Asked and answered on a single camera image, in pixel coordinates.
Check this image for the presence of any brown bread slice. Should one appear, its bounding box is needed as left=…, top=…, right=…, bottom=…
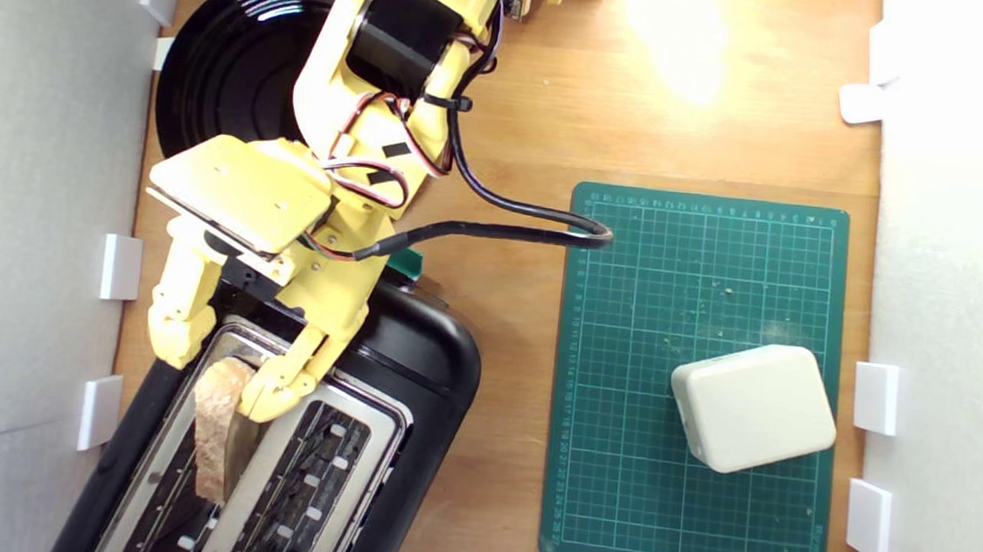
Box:
left=185, top=353, right=268, bottom=507

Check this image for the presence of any teal toaster lever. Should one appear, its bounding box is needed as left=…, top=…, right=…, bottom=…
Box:
left=386, top=246, right=426, bottom=284

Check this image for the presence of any black two-slot toaster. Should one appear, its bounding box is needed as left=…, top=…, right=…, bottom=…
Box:
left=49, top=230, right=492, bottom=552

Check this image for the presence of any black round plate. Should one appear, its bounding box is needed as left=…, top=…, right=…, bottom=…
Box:
left=150, top=0, right=365, bottom=178

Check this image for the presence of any green cutting mat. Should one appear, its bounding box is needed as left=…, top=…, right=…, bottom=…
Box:
left=536, top=179, right=855, bottom=552

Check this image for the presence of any white block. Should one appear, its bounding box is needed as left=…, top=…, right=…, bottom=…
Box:
left=662, top=334, right=845, bottom=484

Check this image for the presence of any yellow wrist camera mount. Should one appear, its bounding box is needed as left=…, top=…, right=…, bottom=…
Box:
left=143, top=129, right=338, bottom=262

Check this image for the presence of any black camera cable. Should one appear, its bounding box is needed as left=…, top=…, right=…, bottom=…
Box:
left=352, top=82, right=625, bottom=282

